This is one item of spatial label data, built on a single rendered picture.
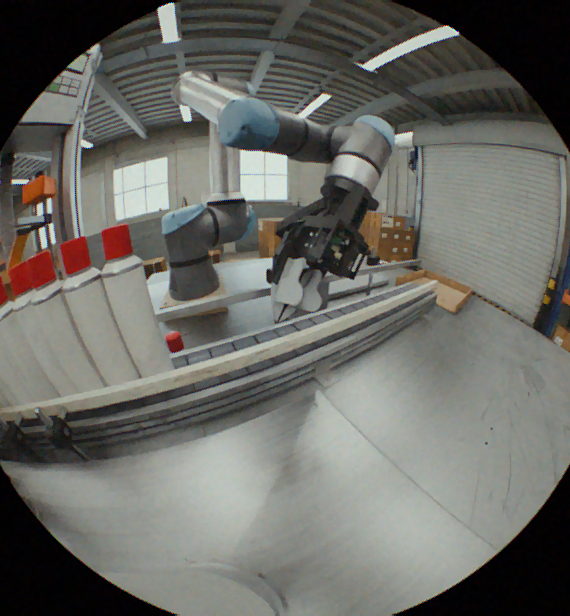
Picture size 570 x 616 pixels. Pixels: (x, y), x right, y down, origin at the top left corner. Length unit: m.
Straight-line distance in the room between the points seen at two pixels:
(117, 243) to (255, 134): 0.19
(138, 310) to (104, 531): 0.24
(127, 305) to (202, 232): 0.34
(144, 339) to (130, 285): 0.06
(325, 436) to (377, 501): 0.09
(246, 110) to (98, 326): 0.29
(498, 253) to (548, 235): 1.07
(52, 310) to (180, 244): 0.35
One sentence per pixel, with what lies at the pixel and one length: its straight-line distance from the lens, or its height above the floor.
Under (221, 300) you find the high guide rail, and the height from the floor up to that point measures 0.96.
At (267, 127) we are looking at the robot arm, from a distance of 0.28.
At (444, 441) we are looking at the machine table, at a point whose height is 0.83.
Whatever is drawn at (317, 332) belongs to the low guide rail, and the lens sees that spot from 0.30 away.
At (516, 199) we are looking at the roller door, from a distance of 4.25.
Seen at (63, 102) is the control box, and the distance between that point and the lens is 0.46.
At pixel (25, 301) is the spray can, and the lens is 0.30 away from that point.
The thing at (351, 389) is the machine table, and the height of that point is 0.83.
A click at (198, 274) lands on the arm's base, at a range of 0.53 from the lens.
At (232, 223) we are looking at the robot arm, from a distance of 0.57.
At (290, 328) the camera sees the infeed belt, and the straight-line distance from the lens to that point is 0.36.
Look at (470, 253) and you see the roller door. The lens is 4.37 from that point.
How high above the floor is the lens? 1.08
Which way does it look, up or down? 27 degrees down
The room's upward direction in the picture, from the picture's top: straight up
